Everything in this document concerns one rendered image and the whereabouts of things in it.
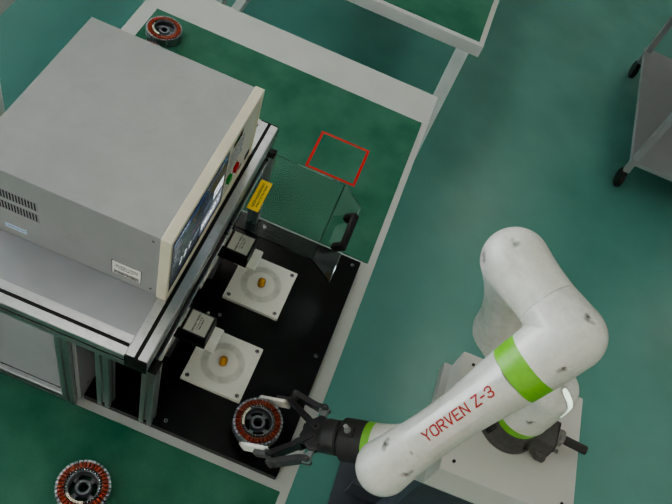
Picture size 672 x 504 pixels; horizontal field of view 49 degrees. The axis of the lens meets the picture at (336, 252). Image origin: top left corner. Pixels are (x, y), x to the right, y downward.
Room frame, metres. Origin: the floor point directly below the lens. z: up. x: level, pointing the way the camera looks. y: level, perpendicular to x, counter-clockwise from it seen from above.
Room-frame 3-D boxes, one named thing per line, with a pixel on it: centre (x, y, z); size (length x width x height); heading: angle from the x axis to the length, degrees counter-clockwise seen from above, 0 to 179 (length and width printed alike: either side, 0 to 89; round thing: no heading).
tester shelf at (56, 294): (0.88, 0.46, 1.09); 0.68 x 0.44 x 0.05; 1
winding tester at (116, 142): (0.89, 0.46, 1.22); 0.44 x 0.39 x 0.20; 1
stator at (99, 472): (0.38, 0.28, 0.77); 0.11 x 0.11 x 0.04
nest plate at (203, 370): (0.76, 0.14, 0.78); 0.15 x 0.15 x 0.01; 1
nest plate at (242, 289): (1.00, 0.14, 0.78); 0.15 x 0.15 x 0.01; 1
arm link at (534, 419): (0.90, -0.54, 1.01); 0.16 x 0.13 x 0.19; 48
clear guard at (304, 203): (1.06, 0.15, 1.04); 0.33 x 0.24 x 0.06; 91
